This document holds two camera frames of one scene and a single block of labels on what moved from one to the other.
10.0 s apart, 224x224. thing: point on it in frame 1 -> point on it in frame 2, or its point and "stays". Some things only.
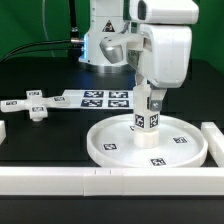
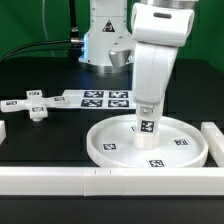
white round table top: x=180 y=141 stays
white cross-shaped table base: x=35 y=103 stays
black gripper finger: x=156 y=95 -> x=146 y=110
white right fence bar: x=215 y=141 stays
